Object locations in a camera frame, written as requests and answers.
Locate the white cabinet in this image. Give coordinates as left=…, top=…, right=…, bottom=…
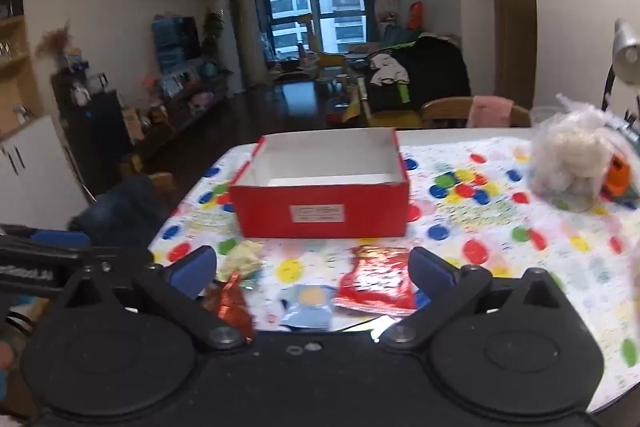
left=0, top=114, right=91, bottom=233

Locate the balloon print tablecloth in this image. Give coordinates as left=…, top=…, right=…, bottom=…
left=150, top=142, right=640, bottom=413

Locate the wooden wall shelf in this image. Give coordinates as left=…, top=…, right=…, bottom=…
left=0, top=0, right=46, bottom=142

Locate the dark sideboard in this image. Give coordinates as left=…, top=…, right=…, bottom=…
left=50, top=69, right=136, bottom=198

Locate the red cardboard box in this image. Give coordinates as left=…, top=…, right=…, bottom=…
left=229, top=128, right=411, bottom=240

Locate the orange toy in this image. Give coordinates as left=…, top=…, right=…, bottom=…
left=600, top=157, right=640, bottom=202

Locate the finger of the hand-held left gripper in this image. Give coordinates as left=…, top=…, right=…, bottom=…
left=0, top=224, right=151, bottom=268

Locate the red snack packet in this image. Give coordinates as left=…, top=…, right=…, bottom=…
left=334, top=245, right=418, bottom=315

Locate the brown cardboard box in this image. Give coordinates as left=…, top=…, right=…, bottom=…
left=122, top=106, right=147, bottom=144

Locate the white crumpled cloth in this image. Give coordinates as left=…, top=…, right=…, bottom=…
left=370, top=53, right=411, bottom=86

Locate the flat screen television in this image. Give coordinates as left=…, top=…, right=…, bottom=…
left=152, top=14, right=202, bottom=75

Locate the grey desk lamp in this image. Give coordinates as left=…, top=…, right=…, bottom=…
left=602, top=18, right=640, bottom=112

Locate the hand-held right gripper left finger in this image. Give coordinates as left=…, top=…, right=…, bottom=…
left=47, top=246, right=251, bottom=353

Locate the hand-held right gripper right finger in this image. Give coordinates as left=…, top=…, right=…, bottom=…
left=377, top=247, right=581, bottom=353

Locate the cream snack packet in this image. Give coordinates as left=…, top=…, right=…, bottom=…
left=216, top=241, right=266, bottom=282

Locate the black bag on table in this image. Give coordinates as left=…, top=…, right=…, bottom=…
left=360, top=34, right=471, bottom=112

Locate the dark tv stand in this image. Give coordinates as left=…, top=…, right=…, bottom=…
left=135, top=72, right=236, bottom=142

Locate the large window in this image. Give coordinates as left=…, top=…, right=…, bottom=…
left=250, top=0, right=373, bottom=58

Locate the clear plastic bag of snacks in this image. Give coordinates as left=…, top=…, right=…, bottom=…
left=529, top=94, right=626, bottom=212

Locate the blue snack packet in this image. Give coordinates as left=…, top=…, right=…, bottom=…
left=279, top=284, right=337, bottom=333

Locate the copper foil snack packet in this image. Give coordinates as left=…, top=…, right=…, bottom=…
left=202, top=274, right=257, bottom=343

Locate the pink cloth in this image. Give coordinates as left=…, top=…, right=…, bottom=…
left=467, top=96, right=513, bottom=128

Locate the brown wooden door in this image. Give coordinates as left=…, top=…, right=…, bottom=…
left=482, top=0, right=538, bottom=110

